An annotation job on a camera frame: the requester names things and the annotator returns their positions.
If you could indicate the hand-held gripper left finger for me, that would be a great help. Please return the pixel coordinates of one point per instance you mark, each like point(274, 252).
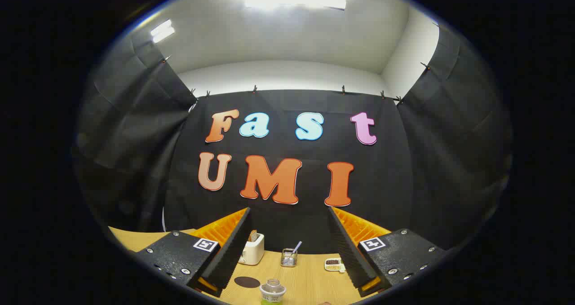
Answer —
point(233, 246)

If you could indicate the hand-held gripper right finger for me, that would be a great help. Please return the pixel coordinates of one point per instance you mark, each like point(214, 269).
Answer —
point(347, 251)

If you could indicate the dark brown round coaster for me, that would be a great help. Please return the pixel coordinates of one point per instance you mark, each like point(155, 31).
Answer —
point(247, 282)

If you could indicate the clear juice bottle white label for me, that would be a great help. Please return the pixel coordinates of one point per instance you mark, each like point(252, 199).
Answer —
point(272, 291)

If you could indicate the white divided dish with beans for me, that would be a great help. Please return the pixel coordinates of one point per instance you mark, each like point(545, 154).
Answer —
point(333, 265)

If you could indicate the cream toaster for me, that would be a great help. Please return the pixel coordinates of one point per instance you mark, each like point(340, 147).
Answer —
point(252, 253)

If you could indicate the wooden table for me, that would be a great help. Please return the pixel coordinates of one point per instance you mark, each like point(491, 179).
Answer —
point(310, 282)

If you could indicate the striped straw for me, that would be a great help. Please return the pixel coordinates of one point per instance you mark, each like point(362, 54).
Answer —
point(296, 247)

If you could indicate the small ceiling light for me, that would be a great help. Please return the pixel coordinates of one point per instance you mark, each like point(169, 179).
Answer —
point(162, 31)

